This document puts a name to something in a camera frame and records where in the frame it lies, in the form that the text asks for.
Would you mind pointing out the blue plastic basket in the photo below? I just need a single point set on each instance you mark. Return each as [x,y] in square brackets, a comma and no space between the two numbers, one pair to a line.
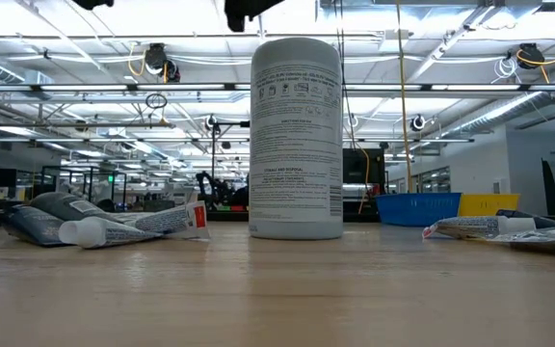
[417,209]

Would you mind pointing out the white toothpaste tube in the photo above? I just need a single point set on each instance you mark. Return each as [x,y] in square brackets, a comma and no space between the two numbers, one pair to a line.
[475,226]
[99,232]

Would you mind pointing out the white plastic cup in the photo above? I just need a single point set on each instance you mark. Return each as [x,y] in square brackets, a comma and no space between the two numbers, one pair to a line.
[297,144]

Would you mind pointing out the grey squeeze tube with label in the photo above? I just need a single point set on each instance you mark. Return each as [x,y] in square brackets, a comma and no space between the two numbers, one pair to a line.
[63,205]

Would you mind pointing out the long ceiling light bar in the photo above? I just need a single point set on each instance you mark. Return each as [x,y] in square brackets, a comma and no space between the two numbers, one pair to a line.
[186,140]
[89,88]

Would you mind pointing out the white tube with red crimp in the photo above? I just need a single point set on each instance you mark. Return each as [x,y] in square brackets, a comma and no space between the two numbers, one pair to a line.
[171,221]

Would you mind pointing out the black pole stand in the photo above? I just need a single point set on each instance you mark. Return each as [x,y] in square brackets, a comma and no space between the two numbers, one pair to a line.
[213,154]

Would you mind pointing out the yellow plastic basket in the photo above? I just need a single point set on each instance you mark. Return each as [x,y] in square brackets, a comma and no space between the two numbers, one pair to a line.
[487,205]

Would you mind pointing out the black upright panel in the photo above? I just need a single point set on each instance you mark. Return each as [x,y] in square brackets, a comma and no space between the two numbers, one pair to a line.
[549,193]

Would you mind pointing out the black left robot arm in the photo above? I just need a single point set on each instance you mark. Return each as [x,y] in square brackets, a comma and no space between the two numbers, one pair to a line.
[92,3]

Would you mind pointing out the black background robot arm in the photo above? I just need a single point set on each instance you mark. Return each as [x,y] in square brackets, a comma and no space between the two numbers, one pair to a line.
[215,190]

